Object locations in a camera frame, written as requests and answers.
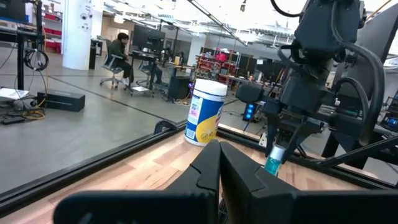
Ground large black monitor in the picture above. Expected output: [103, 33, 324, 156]
[335, 2, 398, 103]

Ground white round column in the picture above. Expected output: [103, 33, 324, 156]
[62, 0, 94, 71]

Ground black power strip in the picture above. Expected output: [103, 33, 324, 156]
[1, 116, 25, 126]

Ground red storage shelving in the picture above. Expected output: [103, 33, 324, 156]
[195, 52, 240, 80]

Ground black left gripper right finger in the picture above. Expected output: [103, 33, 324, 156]
[219, 141, 398, 224]

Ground black equipment stand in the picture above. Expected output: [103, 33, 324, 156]
[0, 0, 44, 91]

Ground black office desk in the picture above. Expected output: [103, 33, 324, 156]
[127, 51, 164, 98]

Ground black cabinet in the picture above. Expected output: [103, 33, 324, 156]
[167, 76, 192, 101]

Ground black floor box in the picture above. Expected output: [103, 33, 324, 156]
[37, 89, 86, 112]

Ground computer tower blue lights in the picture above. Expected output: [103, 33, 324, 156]
[242, 102, 257, 122]

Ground blue mouthwash bottle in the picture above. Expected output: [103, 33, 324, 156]
[263, 144, 286, 177]

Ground person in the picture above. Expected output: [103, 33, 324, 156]
[110, 32, 135, 86]

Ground disinfecting wipes canister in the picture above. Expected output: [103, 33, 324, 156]
[183, 78, 228, 147]

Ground black desk monitor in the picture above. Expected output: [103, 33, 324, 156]
[132, 24, 166, 52]

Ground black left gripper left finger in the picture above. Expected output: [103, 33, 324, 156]
[52, 139, 222, 224]

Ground white floor papers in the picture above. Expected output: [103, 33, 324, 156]
[0, 87, 30, 102]

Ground grey office chair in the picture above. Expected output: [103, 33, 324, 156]
[99, 40, 126, 90]

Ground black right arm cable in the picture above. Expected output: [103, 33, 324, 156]
[329, 0, 386, 146]

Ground coiled black cable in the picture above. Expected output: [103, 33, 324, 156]
[24, 49, 50, 72]

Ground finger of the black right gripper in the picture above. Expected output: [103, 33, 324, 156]
[281, 123, 310, 164]
[266, 113, 278, 157]

